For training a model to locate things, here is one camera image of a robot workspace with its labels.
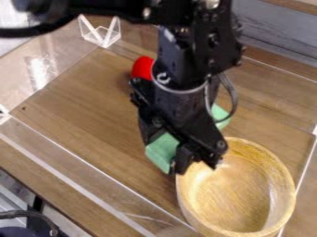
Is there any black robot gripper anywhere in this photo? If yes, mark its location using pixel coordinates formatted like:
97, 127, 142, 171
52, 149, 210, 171
128, 78, 227, 176

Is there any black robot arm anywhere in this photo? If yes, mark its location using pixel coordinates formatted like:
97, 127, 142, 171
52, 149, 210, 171
0, 0, 243, 175

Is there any black cable lower left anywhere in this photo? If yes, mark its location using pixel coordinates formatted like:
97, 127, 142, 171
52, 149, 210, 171
0, 209, 59, 237

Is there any brown wooden bowl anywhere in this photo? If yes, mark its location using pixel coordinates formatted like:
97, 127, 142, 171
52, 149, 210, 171
175, 137, 295, 237

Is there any black device lower left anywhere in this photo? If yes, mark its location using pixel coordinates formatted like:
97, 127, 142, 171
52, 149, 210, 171
0, 218, 71, 237

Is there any clear acrylic front wall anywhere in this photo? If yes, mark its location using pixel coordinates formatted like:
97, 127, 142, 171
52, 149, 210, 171
0, 116, 200, 237

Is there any green rectangular block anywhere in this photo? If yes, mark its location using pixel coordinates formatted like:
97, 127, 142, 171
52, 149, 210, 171
143, 103, 232, 175

